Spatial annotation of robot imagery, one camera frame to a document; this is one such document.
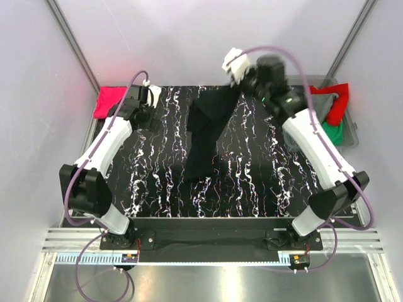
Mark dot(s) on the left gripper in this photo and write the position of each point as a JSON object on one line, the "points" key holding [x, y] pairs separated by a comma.
{"points": [[152, 124]]}

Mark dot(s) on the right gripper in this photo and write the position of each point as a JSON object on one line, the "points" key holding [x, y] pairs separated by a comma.
{"points": [[249, 72]]}

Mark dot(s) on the black t-shirt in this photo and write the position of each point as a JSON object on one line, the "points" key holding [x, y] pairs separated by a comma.
{"points": [[208, 115]]}

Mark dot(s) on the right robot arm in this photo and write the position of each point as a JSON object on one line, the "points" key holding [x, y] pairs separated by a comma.
{"points": [[341, 184]]}

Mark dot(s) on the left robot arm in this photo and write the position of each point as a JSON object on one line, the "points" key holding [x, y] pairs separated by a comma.
{"points": [[83, 185]]}

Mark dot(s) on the pink folded t-shirt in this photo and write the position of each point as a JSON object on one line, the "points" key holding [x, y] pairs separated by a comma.
{"points": [[107, 98]]}

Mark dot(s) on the grey t-shirt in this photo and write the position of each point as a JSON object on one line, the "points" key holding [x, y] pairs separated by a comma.
{"points": [[322, 104]]}

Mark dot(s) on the red t-shirt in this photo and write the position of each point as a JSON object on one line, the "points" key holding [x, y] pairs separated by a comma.
{"points": [[339, 105]]}

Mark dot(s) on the green t-shirt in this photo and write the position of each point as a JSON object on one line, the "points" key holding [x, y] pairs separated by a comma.
{"points": [[335, 133]]}

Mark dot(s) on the clear plastic bin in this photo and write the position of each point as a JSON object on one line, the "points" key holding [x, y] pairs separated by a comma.
{"points": [[349, 128]]}

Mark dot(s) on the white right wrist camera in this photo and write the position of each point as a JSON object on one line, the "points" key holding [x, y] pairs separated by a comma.
{"points": [[236, 64]]}

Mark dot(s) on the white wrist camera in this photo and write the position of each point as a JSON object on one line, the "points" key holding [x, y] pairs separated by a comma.
{"points": [[236, 64], [153, 93]]}

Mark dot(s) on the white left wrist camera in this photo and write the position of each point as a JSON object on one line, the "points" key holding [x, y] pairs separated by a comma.
{"points": [[153, 93]]}

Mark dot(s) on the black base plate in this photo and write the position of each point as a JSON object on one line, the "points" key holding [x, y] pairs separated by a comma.
{"points": [[214, 255]]}

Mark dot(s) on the left aluminium corner post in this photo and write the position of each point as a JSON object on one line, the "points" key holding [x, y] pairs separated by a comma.
{"points": [[68, 34]]}

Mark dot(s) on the aluminium corner post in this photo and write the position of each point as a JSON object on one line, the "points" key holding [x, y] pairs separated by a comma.
{"points": [[352, 35], [68, 34]]}

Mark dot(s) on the right aluminium corner post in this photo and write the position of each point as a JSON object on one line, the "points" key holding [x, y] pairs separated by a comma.
{"points": [[352, 35]]}

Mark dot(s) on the aluminium frame rail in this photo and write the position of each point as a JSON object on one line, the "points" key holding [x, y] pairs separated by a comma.
{"points": [[345, 240]]}

